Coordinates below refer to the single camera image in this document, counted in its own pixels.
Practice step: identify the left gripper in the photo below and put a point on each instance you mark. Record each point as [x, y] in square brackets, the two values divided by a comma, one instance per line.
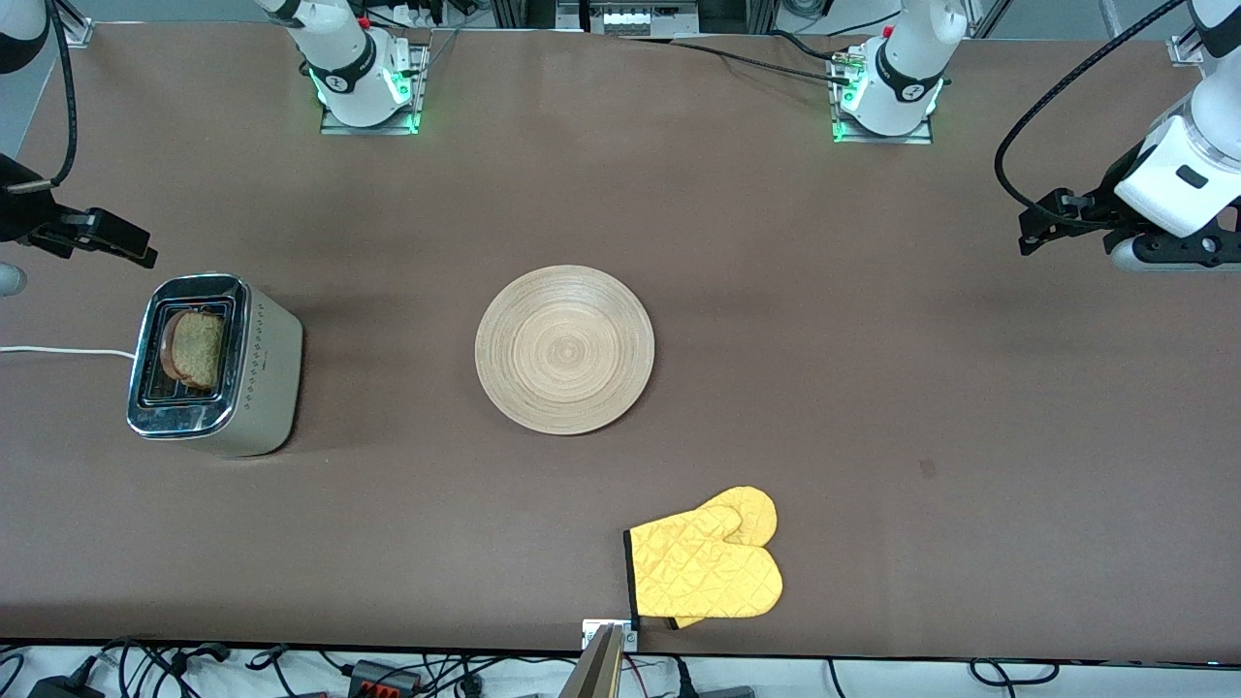
[1099, 209]

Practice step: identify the round wooden plate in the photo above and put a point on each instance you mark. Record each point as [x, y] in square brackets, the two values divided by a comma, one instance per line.
[564, 349]

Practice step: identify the silver edge bracket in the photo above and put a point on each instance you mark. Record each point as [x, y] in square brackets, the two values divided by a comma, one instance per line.
[589, 632]

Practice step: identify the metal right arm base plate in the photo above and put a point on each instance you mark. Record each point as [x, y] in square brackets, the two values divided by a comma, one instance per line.
[334, 126]

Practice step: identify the white power strip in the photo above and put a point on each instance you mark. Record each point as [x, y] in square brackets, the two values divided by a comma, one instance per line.
[625, 19]

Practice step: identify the black power adapter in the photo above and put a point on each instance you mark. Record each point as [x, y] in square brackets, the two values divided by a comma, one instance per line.
[63, 688]

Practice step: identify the silver aluminium profile bar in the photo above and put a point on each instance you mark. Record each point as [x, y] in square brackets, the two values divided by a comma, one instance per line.
[79, 14]

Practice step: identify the brown bread slice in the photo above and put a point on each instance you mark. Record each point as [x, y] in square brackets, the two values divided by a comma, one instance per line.
[199, 349]

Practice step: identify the dark aluminium frame post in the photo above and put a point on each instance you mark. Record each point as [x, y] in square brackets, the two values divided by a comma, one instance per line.
[514, 12]

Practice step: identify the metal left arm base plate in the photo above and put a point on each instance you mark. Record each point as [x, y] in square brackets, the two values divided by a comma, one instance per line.
[926, 138]

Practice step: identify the silver two-slot toaster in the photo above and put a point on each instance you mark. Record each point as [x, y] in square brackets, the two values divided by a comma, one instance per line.
[262, 388]

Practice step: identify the silver corner bracket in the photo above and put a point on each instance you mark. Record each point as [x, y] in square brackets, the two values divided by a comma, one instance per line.
[1181, 50]
[82, 37]

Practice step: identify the tan camera mount post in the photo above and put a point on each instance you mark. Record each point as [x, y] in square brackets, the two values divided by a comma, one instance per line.
[596, 669]

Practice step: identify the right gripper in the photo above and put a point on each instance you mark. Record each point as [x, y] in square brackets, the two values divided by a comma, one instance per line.
[21, 215]

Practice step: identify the yellow quilted oven mitt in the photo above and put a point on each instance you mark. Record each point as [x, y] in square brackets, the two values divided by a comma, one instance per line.
[756, 509]
[698, 572]

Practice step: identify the black connector with orange levers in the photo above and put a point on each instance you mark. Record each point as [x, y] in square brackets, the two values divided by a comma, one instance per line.
[383, 679]

